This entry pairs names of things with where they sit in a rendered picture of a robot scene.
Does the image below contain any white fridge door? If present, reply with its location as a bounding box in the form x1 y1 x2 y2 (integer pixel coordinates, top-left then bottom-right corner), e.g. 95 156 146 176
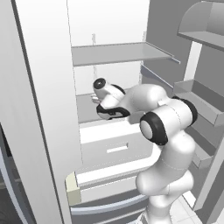
0 0 83 224

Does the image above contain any cream fridge corner block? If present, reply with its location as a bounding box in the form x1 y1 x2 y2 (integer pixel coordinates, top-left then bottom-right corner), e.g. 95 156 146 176
65 171 82 207

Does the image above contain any grey freezer drawer front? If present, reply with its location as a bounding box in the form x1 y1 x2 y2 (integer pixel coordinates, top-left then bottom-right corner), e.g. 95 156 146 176
69 186 153 224

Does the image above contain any grey small door bin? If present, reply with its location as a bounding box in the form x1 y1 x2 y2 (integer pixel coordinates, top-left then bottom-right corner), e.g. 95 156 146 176
186 127 217 170

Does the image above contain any grey curved door bin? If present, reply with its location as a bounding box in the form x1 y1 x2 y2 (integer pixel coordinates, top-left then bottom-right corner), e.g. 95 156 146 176
177 0 224 53

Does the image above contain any grey fridge door with bins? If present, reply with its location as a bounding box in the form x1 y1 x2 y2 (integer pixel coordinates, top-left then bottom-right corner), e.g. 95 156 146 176
139 0 224 224

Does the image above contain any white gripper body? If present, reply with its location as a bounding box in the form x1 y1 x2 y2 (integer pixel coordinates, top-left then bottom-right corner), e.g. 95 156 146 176
90 94 102 105

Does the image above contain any white fridge body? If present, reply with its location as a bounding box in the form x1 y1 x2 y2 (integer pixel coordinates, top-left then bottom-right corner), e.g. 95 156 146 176
64 0 165 224

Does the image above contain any silver fridge door handle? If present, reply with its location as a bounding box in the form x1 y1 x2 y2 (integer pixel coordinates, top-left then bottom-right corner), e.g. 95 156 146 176
0 143 28 224

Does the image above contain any grey glass fridge shelf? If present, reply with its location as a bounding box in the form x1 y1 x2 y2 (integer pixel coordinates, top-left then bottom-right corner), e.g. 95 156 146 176
71 41 181 67

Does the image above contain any white fridge crisper drawer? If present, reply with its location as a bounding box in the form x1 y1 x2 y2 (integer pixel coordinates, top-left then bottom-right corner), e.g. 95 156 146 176
78 118 156 176

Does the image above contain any silver freezer drawer handle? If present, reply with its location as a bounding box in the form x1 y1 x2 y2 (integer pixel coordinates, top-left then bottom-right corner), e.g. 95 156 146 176
70 194 151 217

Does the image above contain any grey wide door bin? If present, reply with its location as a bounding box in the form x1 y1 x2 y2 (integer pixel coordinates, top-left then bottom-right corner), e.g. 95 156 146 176
172 79 224 128

